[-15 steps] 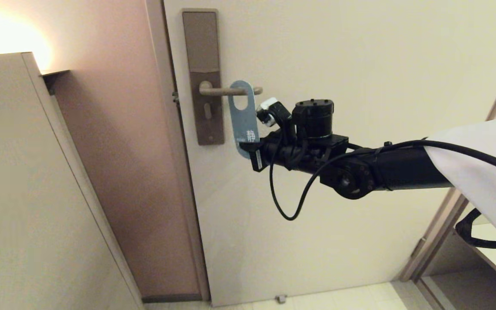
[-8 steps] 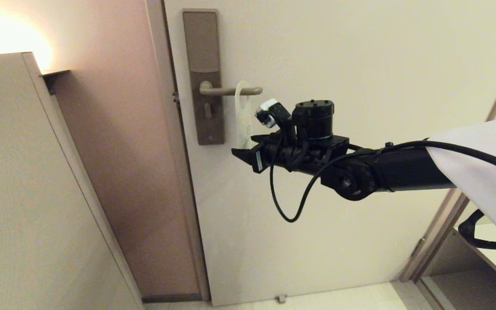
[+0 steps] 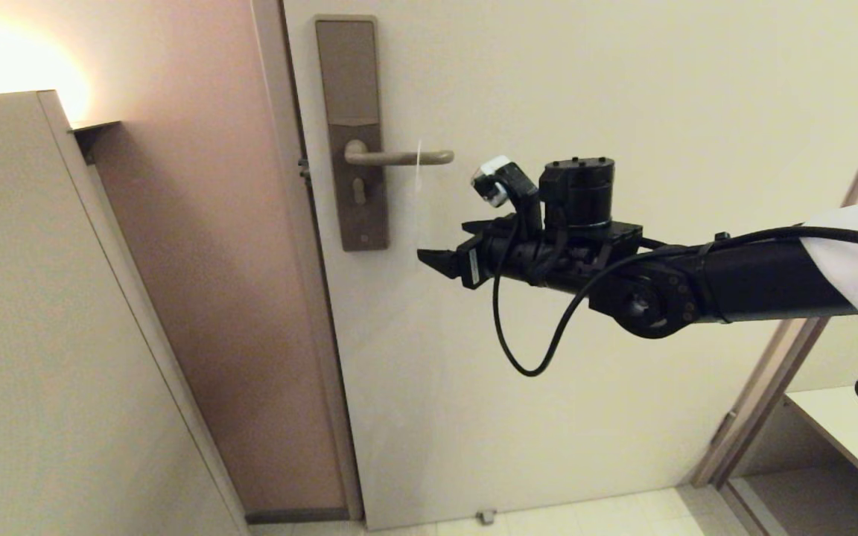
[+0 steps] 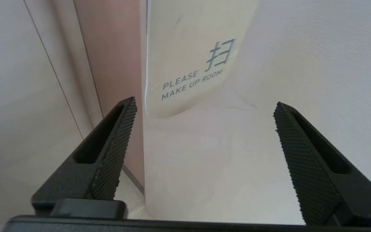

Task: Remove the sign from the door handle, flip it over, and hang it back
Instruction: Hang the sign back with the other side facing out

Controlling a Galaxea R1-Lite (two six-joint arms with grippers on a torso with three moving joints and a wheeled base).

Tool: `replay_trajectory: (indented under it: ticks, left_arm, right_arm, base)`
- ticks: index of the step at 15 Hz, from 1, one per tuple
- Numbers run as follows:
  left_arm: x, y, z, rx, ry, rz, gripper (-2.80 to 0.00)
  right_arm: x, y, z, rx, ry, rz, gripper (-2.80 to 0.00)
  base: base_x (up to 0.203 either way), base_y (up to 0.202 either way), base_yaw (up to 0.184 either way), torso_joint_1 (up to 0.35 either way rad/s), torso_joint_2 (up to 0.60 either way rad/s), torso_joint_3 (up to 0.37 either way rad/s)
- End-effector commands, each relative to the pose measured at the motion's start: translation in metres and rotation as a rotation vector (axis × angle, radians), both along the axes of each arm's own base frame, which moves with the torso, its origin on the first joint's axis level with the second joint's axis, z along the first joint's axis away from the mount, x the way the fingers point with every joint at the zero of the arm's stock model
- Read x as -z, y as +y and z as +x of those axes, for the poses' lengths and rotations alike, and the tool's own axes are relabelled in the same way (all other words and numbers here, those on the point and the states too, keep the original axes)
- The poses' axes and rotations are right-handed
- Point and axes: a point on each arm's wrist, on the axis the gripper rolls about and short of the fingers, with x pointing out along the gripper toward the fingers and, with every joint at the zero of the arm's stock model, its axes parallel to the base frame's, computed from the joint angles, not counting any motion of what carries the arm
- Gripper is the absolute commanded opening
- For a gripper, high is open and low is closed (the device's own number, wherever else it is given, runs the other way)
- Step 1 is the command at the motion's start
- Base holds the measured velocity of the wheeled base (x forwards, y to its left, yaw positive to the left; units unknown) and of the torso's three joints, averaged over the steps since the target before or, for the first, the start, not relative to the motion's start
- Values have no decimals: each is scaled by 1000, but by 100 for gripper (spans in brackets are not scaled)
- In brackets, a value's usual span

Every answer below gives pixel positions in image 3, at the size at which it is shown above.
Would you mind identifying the black right camera bracket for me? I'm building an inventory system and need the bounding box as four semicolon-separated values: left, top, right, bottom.
461;165;543;240

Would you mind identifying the small closet frame bracket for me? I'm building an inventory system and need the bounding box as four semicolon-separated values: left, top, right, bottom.
712;409;737;447

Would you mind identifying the white room door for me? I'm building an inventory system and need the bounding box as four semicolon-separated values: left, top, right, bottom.
284;0;858;531

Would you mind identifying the white closet shelf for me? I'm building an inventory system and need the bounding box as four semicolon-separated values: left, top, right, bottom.
783;378;858;514

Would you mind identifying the brown door lock plate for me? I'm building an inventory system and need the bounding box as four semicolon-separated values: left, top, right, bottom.
314;15;390;252

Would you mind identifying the blue do-not-disturb door hanger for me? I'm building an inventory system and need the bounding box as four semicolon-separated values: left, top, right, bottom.
413;138;424;258

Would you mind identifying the dark brown wall ledge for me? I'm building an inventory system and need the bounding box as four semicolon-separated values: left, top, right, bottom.
68;121;123;166

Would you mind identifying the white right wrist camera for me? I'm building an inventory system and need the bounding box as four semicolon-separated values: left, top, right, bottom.
471;155;519;208

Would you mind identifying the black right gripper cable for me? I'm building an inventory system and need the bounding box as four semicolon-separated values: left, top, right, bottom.
492;216;858;377

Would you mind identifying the beige cabinet panel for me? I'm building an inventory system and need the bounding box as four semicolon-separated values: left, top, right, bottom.
0;90;251;536

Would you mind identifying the metal door handle lever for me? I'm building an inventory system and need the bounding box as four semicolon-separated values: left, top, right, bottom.
344;139;455;167

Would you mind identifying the closet base board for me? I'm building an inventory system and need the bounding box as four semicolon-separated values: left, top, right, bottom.
723;462;858;536

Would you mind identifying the brown skirting board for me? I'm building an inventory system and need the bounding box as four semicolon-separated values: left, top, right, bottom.
245;508;350;526

